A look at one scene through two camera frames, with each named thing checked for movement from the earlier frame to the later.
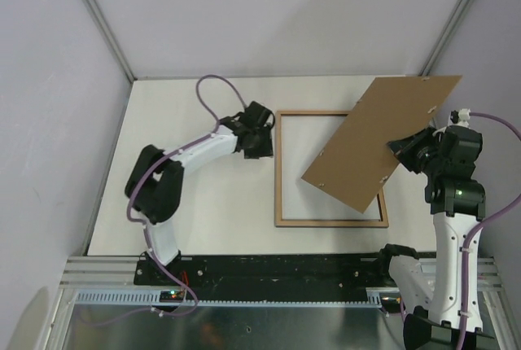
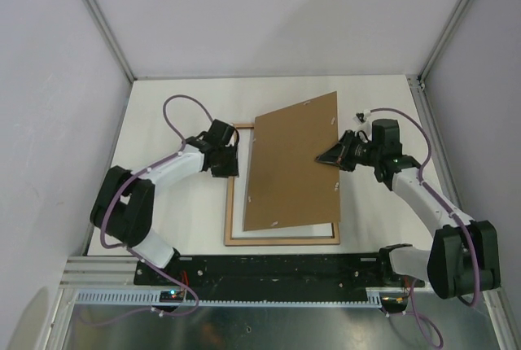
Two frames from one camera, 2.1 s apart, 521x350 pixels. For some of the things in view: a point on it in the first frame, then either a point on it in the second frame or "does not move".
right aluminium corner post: [456, 17] does not move
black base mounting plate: [291, 277] does not move
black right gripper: [403, 149] -> [339, 155]
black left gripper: [264, 150] -> [231, 169]
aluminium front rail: [107, 272] does not move
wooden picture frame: [304, 223] -> [229, 220]
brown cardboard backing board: [357, 159] -> [287, 186]
